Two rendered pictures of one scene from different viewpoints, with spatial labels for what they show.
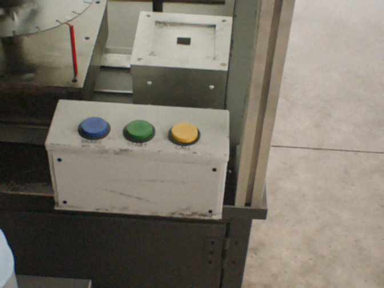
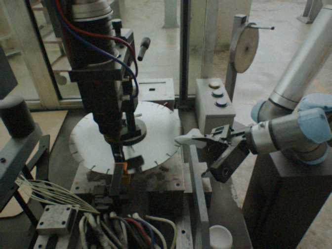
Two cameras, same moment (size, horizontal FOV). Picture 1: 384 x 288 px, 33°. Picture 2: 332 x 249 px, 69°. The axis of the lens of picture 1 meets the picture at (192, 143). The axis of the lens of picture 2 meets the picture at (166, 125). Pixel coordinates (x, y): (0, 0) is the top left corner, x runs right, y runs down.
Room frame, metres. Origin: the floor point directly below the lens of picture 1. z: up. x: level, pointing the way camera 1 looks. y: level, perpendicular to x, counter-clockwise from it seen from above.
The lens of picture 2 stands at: (0.97, 0.91, 1.39)
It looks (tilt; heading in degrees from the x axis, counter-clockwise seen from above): 38 degrees down; 270
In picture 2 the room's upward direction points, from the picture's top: 2 degrees counter-clockwise
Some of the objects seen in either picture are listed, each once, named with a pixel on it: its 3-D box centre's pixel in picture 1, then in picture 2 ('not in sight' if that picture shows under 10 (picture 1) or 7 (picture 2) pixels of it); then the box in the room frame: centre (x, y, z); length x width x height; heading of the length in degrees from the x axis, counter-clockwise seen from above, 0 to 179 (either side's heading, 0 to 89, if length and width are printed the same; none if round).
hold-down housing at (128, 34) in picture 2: not in sight; (123, 70); (1.06, 0.44, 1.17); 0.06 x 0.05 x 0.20; 81
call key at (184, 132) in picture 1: (184, 135); (214, 85); (0.76, 0.01, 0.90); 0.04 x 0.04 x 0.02
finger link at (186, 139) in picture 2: not in sight; (192, 135); (0.90, 0.41, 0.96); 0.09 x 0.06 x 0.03; 158
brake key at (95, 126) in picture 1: (94, 129); (221, 103); (0.76, 0.15, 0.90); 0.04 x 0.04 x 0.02
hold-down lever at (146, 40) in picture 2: not in sight; (136, 48); (1.03, 0.40, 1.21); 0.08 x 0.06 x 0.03; 90
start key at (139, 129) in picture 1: (139, 132); (217, 94); (0.76, 0.08, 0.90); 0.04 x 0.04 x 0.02
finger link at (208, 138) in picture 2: not in sight; (207, 143); (0.86, 0.45, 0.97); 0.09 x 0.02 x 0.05; 158
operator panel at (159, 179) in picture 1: (140, 160); (212, 109); (0.77, 0.08, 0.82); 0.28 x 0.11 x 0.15; 90
